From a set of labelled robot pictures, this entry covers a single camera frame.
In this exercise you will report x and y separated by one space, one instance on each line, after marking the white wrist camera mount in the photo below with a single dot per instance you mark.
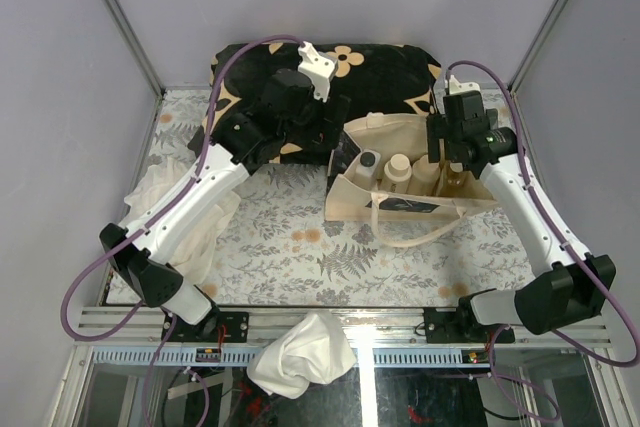
455 87
319 68

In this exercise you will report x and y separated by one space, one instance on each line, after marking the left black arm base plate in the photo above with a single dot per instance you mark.
218 327

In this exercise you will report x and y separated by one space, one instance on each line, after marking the white cloth at front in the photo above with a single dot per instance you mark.
315 351

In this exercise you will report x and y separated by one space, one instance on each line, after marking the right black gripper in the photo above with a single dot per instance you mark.
437 129

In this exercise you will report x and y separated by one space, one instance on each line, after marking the floral grey table mat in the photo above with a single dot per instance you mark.
280 249

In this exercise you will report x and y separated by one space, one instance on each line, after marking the clear amber liquid bottle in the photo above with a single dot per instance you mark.
455 181

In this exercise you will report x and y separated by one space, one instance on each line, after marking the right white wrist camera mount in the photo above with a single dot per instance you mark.
455 87

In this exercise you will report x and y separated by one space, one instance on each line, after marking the beige canvas tote bag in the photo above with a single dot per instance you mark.
386 135

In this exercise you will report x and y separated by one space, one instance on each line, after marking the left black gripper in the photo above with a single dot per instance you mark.
324 130

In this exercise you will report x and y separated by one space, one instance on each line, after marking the black floral pillow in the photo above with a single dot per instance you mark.
384 78

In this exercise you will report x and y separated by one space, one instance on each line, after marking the beige bottle wooden cap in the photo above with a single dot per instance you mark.
397 173
424 178

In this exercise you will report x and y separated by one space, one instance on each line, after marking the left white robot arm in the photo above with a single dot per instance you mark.
140 251

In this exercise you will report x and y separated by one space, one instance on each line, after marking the white square bottle black cap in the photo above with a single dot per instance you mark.
365 174

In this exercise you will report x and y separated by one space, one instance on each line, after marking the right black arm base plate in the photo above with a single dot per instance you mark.
456 326

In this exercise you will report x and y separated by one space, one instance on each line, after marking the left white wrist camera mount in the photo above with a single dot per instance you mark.
319 68

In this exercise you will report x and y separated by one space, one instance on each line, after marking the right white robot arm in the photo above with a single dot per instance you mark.
563 291

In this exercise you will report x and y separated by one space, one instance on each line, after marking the aluminium front rail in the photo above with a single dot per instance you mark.
386 337

